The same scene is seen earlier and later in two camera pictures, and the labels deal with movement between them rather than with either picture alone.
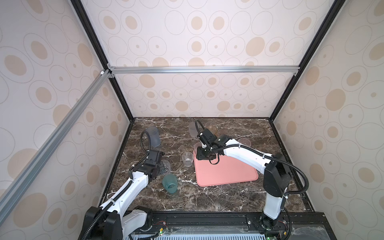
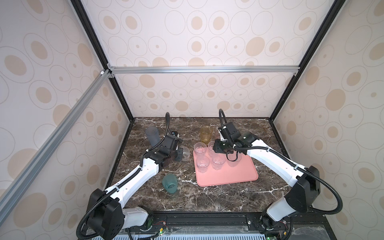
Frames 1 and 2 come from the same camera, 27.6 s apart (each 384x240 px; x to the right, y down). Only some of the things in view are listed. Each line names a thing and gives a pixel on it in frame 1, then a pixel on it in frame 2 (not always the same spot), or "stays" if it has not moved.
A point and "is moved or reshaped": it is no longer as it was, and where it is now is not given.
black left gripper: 160,164 → 179,153
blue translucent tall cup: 155,137 stays
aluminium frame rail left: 15,190 stays
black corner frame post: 329,17 stays
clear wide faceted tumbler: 166,168 → 202,162
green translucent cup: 170,182 stays
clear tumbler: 198,144 stays
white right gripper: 199,155 → 216,147
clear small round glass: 187,158 is moved or reshaped
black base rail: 297,225 stays
